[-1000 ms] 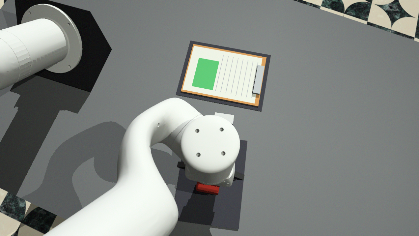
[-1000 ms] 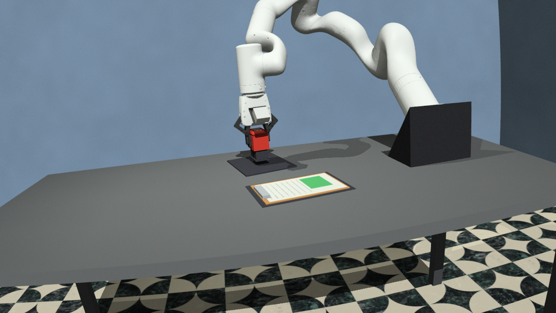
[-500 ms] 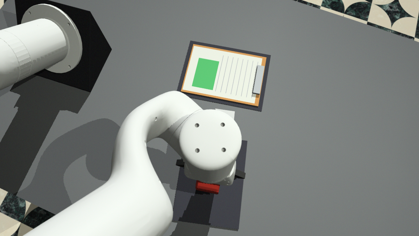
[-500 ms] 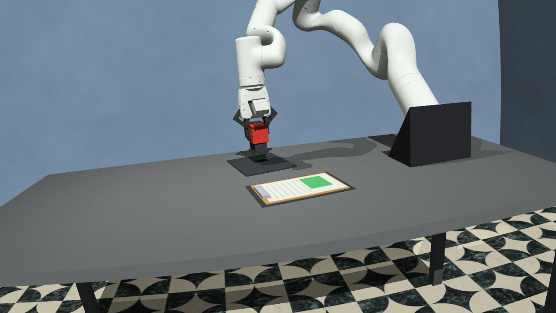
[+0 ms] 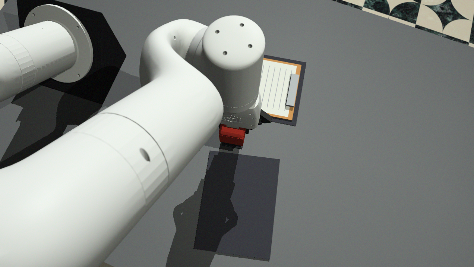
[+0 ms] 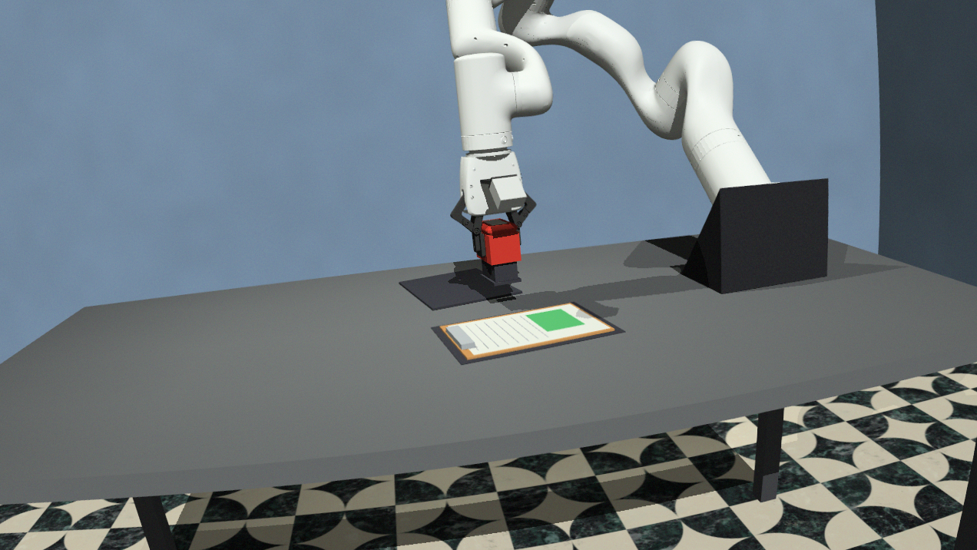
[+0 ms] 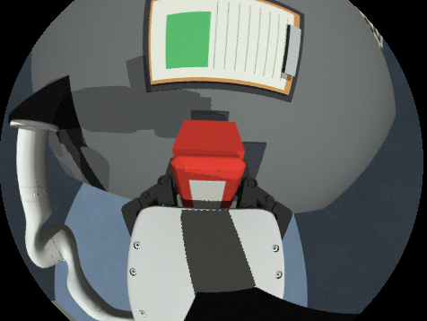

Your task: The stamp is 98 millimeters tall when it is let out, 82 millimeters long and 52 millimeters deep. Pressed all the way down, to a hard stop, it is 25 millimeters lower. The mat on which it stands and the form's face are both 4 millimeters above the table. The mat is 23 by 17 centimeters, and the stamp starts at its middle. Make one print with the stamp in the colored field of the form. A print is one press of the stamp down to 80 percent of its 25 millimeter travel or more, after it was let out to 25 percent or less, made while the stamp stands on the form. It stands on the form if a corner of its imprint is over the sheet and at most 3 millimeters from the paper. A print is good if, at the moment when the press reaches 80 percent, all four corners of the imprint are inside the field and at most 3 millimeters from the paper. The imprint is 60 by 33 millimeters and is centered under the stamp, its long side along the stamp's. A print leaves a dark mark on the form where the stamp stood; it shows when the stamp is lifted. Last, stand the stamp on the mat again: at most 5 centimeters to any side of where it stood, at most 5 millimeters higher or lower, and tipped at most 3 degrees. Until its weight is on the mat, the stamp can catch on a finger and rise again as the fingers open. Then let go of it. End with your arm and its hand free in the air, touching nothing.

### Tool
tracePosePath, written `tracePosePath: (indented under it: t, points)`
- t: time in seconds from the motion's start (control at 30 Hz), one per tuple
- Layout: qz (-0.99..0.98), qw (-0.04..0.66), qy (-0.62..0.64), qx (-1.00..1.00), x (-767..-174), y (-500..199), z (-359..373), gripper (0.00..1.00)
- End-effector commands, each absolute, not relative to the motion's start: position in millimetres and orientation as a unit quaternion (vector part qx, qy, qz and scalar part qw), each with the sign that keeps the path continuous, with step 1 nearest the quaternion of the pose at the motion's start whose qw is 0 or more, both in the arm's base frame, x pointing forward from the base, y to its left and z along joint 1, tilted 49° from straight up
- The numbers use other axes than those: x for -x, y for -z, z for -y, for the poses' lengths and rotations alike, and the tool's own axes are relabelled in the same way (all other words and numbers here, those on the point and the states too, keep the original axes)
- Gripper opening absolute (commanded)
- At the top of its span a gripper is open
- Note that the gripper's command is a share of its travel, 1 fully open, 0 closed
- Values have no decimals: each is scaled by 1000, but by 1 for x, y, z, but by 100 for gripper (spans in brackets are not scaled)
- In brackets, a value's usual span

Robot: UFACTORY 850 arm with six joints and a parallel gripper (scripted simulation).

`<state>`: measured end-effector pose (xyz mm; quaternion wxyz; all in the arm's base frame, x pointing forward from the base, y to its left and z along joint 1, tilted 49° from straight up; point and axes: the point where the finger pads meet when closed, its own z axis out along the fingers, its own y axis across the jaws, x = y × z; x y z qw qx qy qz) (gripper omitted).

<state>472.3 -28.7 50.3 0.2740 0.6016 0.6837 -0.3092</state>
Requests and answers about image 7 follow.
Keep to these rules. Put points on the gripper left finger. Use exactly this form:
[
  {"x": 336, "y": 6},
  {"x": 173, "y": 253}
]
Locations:
[{"x": 162, "y": 193}]

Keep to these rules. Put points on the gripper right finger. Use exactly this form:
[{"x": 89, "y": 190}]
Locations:
[{"x": 249, "y": 194}]

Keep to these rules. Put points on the red self-inking stamp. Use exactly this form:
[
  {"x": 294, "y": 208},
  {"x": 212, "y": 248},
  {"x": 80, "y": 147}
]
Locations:
[{"x": 208, "y": 160}]

